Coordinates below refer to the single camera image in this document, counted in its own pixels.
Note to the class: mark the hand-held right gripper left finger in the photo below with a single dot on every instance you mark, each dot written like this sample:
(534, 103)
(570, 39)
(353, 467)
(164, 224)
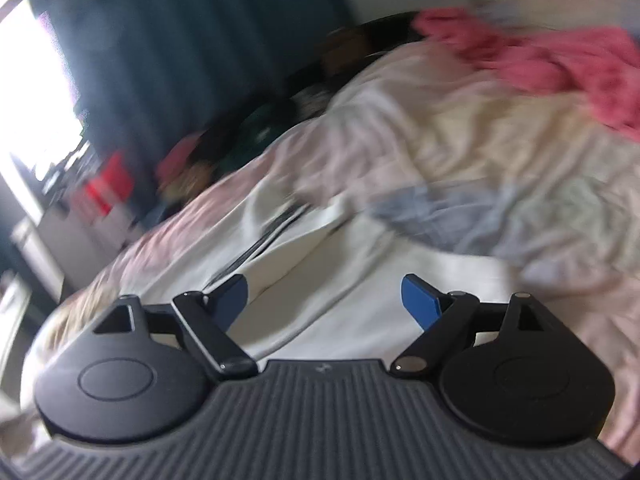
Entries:
(231, 305)

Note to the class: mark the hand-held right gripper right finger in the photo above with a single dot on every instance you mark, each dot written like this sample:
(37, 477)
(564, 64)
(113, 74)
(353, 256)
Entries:
(419, 302)

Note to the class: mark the cream sweatpants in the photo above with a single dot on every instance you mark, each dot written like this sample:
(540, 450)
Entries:
(310, 285)

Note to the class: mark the beige garment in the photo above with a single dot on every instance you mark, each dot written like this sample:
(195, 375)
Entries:
(192, 180)

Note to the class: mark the pastel pink and blue duvet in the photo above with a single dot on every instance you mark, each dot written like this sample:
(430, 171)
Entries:
(450, 160)

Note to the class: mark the small crumpled pink garment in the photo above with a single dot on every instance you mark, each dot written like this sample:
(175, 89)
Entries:
(177, 155)

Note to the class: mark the green garment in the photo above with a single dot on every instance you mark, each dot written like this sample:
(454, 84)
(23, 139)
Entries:
(257, 135)

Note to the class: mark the red garment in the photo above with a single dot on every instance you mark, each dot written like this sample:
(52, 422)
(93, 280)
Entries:
(107, 185)

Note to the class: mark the white flat panel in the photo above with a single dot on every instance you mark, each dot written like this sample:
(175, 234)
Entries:
(40, 255)

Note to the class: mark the brown paper bag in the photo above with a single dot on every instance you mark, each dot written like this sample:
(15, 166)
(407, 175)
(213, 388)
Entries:
(345, 50)

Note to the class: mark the large pink speckled garment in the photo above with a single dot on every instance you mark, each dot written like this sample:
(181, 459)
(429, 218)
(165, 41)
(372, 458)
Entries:
(550, 65)

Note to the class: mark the blue curtain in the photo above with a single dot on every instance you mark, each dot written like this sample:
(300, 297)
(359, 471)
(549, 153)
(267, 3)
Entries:
(175, 35)

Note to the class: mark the window with dark frame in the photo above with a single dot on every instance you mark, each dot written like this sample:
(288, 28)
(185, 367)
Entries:
(30, 110)

